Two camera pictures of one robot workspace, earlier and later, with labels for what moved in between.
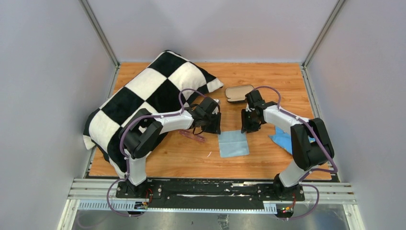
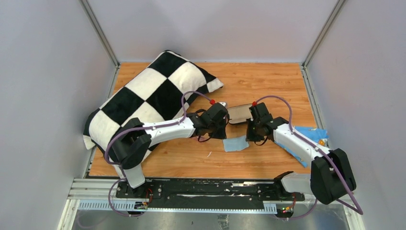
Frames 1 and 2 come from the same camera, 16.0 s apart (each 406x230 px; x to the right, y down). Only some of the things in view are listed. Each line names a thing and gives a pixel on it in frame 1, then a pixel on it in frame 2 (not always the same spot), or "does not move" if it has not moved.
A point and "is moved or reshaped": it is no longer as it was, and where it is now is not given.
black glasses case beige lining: [237, 94] → [239, 113]
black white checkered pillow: [170, 83] does not move
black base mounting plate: [209, 193] does not move
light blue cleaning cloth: [233, 143] is moved or reshaped
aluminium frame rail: [93, 194] does not move
